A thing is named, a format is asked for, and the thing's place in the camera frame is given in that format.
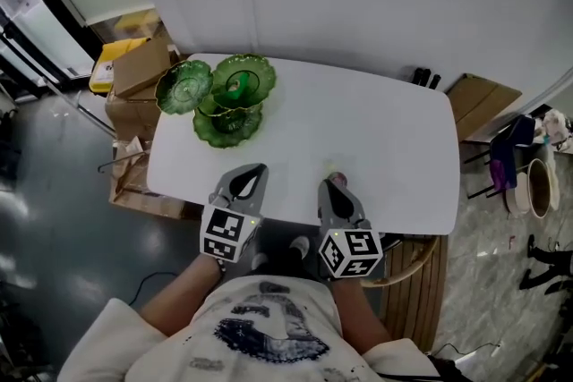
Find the blue chair purple cloth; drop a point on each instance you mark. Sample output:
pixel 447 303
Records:
pixel 510 152

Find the person's right forearm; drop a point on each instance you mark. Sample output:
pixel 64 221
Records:
pixel 358 313

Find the round glass-top table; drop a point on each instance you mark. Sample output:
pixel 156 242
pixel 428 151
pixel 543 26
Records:
pixel 539 188

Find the small open cardboard box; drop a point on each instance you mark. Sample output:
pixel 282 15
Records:
pixel 139 67

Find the person's left forearm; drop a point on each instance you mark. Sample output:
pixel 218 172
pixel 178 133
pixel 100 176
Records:
pixel 179 299

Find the wooden step platform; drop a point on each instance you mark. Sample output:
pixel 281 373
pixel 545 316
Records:
pixel 412 304

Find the white round tub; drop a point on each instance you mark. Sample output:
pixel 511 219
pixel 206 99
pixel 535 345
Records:
pixel 519 194

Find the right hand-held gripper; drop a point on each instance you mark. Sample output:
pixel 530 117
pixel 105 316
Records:
pixel 358 250

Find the pale fabric bundle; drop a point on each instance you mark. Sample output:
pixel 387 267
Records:
pixel 557 127

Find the black cylindrical object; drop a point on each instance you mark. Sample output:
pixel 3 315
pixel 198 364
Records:
pixel 434 81
pixel 421 76

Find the wooden chair dark seat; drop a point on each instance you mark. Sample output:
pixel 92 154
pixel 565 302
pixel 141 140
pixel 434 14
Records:
pixel 416 264

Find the person's dark trousers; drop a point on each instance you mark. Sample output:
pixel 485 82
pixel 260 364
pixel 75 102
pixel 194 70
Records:
pixel 286 268

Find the small green bottle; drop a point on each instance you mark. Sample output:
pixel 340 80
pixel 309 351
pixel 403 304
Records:
pixel 238 85

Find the green tiered glass dish stand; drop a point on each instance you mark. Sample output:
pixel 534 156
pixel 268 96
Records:
pixel 183 89

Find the person's white printed shirt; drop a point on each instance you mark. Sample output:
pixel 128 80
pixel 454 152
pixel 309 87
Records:
pixel 268 340

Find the small pink round object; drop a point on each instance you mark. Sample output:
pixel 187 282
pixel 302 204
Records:
pixel 339 180

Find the person's right shoe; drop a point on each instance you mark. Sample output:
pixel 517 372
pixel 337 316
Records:
pixel 300 247

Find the large cardboard box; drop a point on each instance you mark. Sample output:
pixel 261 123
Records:
pixel 130 121

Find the black framed glass door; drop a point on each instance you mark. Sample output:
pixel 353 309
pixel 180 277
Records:
pixel 27 13

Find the yellow lidded bin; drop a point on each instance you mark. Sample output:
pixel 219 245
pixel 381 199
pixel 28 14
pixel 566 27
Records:
pixel 114 49

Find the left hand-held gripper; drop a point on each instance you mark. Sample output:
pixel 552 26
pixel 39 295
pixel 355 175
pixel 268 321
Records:
pixel 224 232

